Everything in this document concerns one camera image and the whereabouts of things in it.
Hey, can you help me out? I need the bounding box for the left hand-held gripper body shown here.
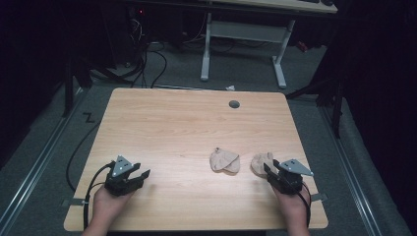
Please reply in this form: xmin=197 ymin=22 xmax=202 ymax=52
xmin=103 ymin=154 xmax=143 ymax=198

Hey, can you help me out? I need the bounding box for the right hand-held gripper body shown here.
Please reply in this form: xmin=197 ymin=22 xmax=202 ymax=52
xmin=267 ymin=158 xmax=315 ymax=197

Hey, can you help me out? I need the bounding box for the beige sock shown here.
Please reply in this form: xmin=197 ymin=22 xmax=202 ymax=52
xmin=250 ymin=151 xmax=279 ymax=177
xmin=208 ymin=147 xmax=241 ymax=174

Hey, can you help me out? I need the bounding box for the person's left hand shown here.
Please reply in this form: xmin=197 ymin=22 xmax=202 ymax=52
xmin=92 ymin=186 xmax=136 ymax=228

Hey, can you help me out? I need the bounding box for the person's right hand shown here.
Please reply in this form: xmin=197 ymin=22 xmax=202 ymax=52
xmin=270 ymin=185 xmax=312 ymax=228

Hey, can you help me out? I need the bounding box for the black tripod stand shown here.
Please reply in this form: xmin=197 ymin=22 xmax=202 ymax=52
xmin=284 ymin=76 xmax=346 ymax=140

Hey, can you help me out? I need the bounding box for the black metal stand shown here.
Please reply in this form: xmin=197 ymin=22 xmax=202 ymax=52
xmin=62 ymin=55 xmax=93 ymax=118

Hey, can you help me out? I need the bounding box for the dark computer tower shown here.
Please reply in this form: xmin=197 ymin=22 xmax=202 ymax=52
xmin=126 ymin=4 xmax=150 ymax=68

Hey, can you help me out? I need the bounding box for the white metal-legged desk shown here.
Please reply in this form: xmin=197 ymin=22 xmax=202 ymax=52
xmin=200 ymin=0 xmax=338 ymax=90

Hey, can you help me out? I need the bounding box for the right hand-held gripper black cable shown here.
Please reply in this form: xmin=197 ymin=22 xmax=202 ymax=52
xmin=300 ymin=181 xmax=313 ymax=229

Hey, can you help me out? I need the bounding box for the hand-held gripper black cable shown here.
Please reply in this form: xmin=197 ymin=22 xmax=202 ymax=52
xmin=300 ymin=181 xmax=313 ymax=229
xmin=83 ymin=161 xmax=116 ymax=231

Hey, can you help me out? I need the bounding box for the left hand-held gripper black cable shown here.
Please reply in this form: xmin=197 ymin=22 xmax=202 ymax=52
xmin=83 ymin=161 xmax=116 ymax=231

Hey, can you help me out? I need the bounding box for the long black floor cable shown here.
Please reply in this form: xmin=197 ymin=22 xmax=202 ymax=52
xmin=66 ymin=120 xmax=102 ymax=193

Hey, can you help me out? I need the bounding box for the silver floor rail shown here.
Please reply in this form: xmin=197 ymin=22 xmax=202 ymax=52
xmin=318 ymin=105 xmax=384 ymax=236
xmin=0 ymin=88 xmax=89 ymax=236

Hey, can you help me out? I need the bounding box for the black looped floor cable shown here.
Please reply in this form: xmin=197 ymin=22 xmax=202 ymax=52
xmin=130 ymin=19 xmax=168 ymax=89

